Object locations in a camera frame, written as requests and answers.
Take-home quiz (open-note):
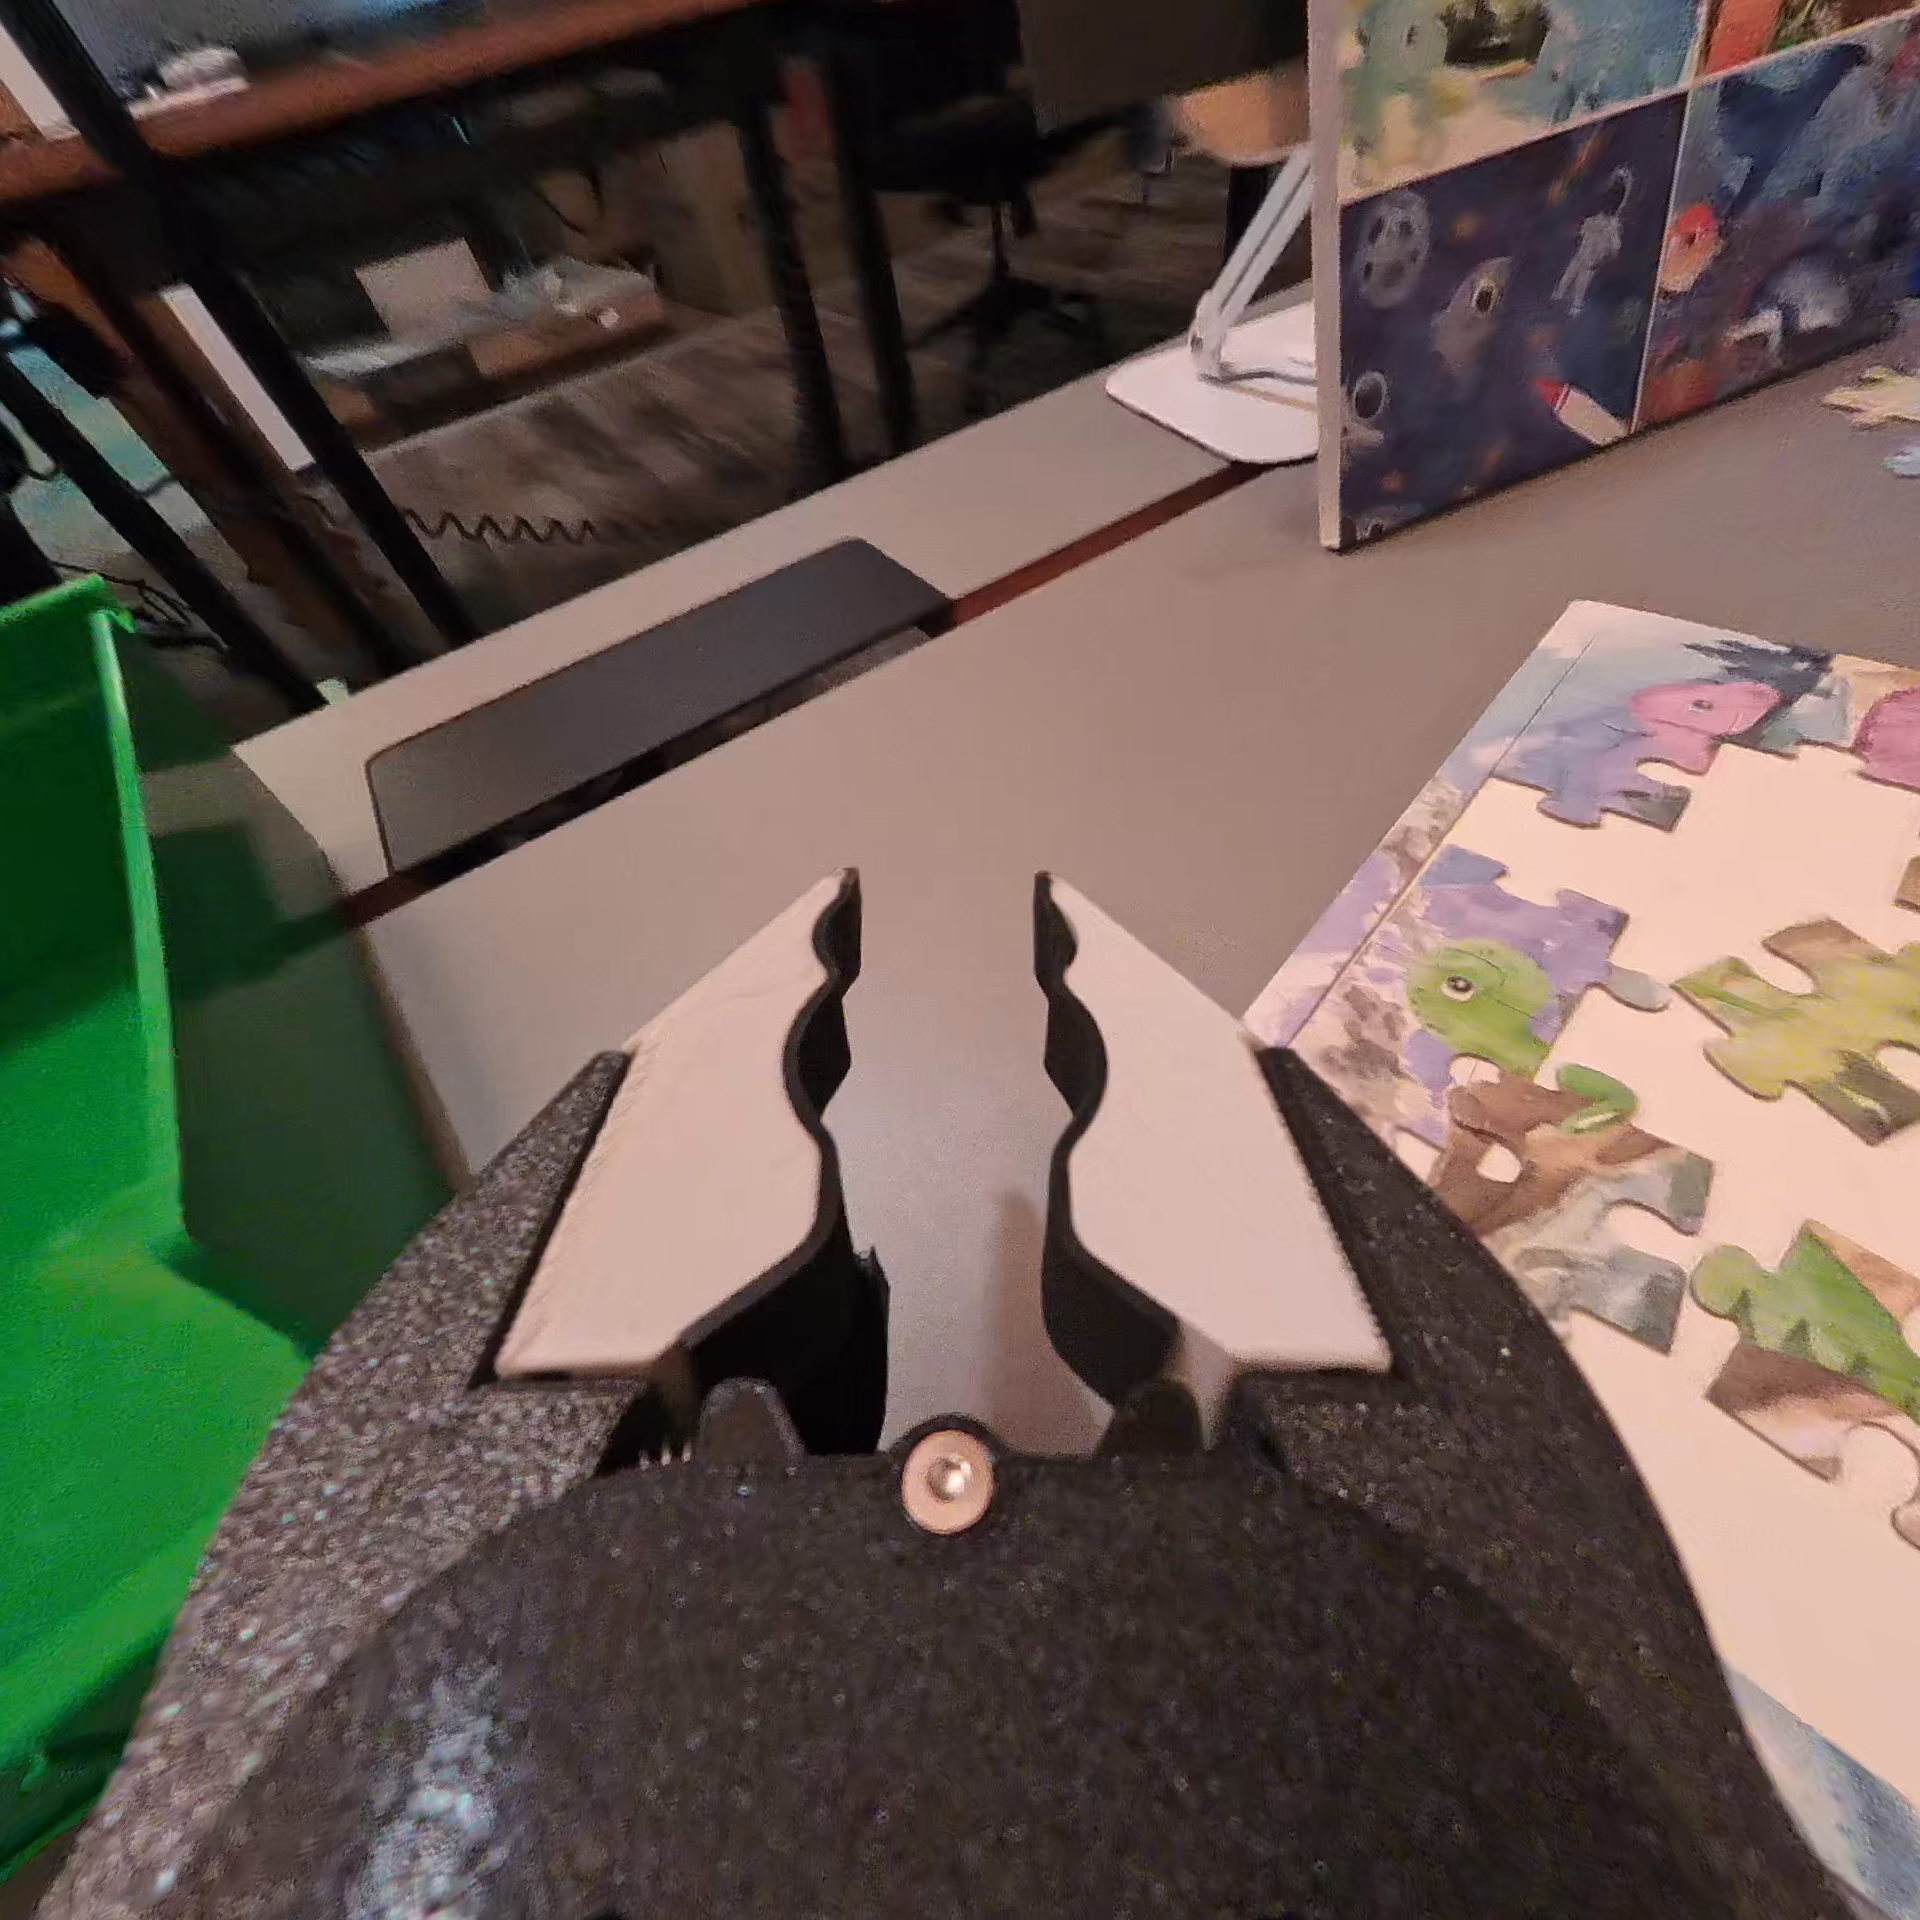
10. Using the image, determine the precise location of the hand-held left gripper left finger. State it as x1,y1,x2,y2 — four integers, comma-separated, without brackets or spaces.
493,867,870,1417

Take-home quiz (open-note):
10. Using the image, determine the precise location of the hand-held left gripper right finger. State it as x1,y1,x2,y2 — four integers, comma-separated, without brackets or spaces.
1031,870,1392,1455

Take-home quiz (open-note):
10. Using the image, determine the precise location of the green dinosaur head puzzle piece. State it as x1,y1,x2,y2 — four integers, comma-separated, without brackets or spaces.
1404,844,1675,1089

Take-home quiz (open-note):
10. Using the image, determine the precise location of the brown grey puzzle piece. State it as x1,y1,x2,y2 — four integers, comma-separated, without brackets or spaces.
1427,1059,1717,1353

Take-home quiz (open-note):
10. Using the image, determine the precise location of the blue purple puzzle piece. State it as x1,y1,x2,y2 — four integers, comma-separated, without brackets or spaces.
1496,702,1706,837

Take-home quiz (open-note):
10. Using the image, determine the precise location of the green and brown puzzle piece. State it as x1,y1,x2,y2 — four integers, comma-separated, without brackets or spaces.
1693,1219,1920,1550

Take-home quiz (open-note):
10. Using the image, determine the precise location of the dinosaur puzzle tray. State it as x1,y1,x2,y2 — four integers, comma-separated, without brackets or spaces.
1244,598,1920,1920

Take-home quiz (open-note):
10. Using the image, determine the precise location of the pile of puzzle pieces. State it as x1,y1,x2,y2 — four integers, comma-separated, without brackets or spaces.
1822,366,1920,484

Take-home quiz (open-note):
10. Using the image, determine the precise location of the grey desk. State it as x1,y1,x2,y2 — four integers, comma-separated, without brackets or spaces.
354,323,1920,1201

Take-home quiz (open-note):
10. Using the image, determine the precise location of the black flat pad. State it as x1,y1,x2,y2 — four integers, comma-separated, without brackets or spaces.
370,537,948,876

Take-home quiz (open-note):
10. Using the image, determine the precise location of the green plastic bin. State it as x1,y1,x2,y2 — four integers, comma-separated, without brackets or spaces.
0,578,457,1839

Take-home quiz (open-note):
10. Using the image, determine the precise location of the green grass puzzle piece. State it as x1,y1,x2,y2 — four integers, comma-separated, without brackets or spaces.
1671,919,1920,1149

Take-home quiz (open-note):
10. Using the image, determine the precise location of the pink dinosaur head puzzle piece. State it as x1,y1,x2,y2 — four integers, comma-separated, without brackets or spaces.
1561,638,1855,759

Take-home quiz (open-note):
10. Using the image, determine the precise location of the white stand base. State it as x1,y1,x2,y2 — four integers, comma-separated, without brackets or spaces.
1108,73,1325,469

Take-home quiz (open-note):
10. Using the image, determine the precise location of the group of assembled puzzle pieces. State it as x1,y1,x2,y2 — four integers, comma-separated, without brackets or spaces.
1855,696,1920,917

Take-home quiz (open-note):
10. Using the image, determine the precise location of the cardboard box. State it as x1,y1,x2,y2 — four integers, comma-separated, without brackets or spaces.
308,247,671,442

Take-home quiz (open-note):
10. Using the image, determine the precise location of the colourful puzzle box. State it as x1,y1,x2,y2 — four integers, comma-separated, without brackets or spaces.
1311,0,1920,553

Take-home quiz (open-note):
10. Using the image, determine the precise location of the black office chair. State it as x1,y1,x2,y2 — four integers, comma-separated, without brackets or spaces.
864,0,1120,428

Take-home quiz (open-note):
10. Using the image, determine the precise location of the brown wooden table top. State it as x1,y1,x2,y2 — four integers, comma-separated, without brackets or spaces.
0,0,843,204

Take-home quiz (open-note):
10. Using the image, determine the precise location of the black coiled cable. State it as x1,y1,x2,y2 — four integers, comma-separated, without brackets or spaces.
402,507,640,563

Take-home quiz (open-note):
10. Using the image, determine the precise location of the black metal table frame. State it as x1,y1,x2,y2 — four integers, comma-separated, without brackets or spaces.
0,0,929,708

